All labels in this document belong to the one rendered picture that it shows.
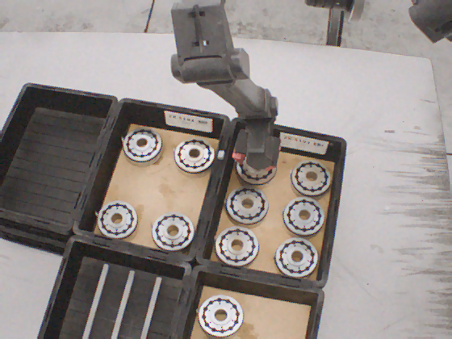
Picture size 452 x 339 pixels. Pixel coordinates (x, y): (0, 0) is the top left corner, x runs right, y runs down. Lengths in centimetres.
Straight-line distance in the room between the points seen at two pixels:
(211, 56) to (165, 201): 66
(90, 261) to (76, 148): 34
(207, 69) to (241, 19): 213
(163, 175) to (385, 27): 191
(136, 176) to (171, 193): 11
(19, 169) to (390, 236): 105
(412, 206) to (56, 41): 131
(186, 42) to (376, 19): 234
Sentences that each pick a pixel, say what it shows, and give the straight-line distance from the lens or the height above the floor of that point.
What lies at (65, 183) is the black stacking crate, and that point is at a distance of 150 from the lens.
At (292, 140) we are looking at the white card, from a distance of 143.
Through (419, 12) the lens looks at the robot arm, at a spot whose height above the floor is 156.
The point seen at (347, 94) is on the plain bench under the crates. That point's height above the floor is 70.
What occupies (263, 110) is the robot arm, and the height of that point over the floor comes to 117.
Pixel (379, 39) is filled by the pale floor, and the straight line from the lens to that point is 299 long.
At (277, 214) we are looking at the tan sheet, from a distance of 141.
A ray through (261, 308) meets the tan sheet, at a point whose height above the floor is 83.
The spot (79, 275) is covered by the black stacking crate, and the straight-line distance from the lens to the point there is 138.
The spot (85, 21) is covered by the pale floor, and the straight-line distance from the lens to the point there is 306.
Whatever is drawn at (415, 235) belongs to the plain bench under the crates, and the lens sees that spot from 161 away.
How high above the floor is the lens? 210
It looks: 61 degrees down
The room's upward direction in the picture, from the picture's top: 1 degrees clockwise
